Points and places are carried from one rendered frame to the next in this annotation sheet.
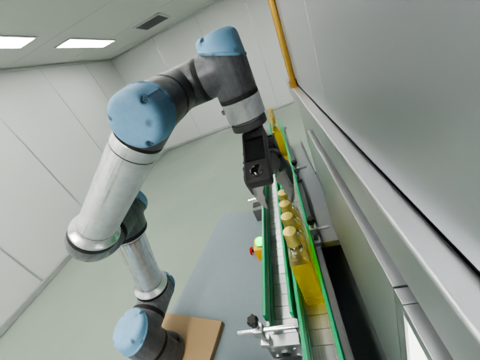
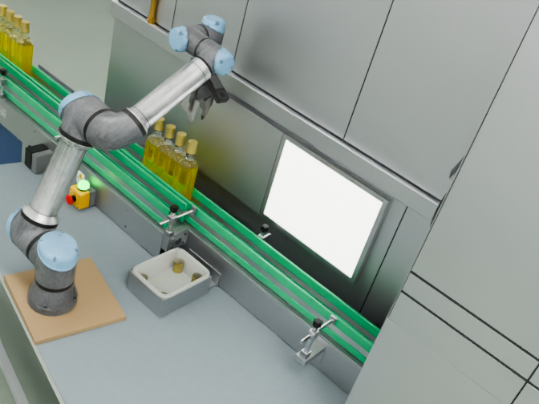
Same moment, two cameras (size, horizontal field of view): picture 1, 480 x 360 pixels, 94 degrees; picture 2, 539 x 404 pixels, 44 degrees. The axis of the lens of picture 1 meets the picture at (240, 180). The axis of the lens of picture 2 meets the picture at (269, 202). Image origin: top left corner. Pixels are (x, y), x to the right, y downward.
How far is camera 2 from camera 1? 200 cm
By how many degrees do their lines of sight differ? 64
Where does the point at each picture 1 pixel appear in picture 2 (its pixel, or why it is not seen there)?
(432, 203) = (297, 104)
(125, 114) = (228, 62)
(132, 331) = (70, 244)
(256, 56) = not seen: outside the picture
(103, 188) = (185, 91)
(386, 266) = (279, 129)
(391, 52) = (296, 70)
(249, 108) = not seen: hidden behind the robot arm
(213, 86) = not seen: hidden behind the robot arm
